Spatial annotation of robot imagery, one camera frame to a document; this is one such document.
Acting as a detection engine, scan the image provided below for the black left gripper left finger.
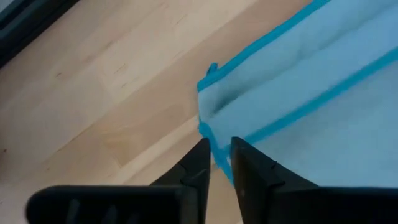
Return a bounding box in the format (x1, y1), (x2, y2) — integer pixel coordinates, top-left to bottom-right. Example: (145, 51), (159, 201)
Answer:
(25, 138), (212, 224)

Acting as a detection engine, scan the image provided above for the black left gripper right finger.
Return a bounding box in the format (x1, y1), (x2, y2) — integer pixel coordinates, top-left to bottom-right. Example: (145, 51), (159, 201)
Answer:
(230, 136), (398, 224)

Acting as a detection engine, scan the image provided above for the light blue teal-edged microfiber towel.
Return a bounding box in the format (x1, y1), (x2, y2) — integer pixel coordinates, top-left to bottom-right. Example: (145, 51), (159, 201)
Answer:
(196, 0), (398, 189)

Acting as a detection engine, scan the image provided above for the black aluminium rig frame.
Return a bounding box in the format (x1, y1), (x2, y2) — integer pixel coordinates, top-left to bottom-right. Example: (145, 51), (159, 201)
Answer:
(0, 0), (80, 68)

